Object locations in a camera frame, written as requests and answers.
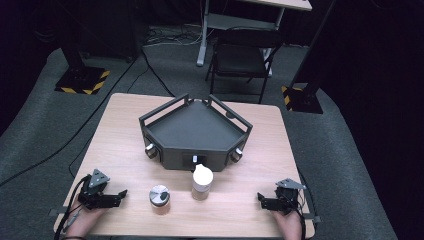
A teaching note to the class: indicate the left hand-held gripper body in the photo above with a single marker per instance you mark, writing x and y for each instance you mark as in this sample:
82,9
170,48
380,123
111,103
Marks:
100,200

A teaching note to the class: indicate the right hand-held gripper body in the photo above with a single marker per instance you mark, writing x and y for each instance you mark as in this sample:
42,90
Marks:
285,200

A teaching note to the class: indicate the silver-lid red spice jar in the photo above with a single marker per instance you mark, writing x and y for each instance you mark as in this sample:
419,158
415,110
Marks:
159,196

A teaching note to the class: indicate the white-lid brown spice jar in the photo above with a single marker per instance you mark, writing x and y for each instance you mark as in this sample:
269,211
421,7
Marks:
202,181

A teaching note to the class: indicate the dark grey corner rack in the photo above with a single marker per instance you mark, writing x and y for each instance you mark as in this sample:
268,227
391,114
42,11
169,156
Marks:
195,131

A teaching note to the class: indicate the person's right hand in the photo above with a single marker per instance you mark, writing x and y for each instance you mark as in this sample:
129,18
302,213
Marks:
290,225

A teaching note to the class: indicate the person's left hand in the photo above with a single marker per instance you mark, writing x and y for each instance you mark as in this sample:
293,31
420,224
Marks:
83,220

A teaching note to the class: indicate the grey tape strip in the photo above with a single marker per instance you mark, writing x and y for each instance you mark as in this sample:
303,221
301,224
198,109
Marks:
58,211
313,218

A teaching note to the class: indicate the black wristband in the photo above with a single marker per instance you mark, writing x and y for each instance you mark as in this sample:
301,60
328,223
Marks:
74,238

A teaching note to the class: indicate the black stand with striped base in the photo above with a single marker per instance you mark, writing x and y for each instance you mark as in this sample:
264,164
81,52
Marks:
303,100
81,80

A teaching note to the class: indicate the black folding chair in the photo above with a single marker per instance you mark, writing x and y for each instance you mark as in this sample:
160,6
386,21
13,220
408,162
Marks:
241,58

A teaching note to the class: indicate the dark wheeled cabinet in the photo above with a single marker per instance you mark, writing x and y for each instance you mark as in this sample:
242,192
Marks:
110,30

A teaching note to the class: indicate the white-legged desk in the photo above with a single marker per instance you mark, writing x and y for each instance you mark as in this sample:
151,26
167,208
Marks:
233,21

